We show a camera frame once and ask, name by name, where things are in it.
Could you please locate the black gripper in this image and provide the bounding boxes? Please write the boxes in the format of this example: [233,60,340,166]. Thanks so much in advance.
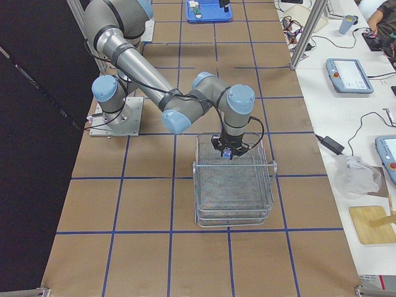
[211,132,249,155]

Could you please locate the black power adapter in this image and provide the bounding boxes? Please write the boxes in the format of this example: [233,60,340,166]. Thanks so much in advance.
[321,136,344,155]

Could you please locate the blue plastic tray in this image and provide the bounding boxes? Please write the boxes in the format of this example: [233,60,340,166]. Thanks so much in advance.
[185,0,233,23]

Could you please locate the green terminal block module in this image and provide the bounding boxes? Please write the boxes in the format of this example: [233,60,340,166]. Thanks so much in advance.
[192,7,202,19]

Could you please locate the clear plastic bag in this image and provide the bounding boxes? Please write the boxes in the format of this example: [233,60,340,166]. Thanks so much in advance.
[334,155,382,195]

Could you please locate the white circuit breaker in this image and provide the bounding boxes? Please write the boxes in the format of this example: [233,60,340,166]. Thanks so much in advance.
[187,0,199,10]

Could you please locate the blue teach pendant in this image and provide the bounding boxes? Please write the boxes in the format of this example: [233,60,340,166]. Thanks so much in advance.
[375,135,396,184]
[325,58,374,94]

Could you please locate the cream plastic tray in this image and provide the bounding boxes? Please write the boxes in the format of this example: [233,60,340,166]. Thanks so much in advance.
[284,4,329,33]

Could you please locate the wooden cutting board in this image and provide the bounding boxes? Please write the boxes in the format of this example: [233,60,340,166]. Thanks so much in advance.
[349,205,395,245]

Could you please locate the grey cup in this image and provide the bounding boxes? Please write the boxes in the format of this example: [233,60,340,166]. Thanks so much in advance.
[338,15,358,35]

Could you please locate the silver wire mesh shelf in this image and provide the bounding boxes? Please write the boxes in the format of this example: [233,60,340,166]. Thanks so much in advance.
[192,134,277,227]

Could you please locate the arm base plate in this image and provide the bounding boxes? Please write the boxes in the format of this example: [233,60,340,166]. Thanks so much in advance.
[140,19,155,43]
[88,97,144,137]

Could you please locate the aluminium frame post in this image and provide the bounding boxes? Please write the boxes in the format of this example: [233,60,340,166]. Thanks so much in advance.
[290,0,327,70]

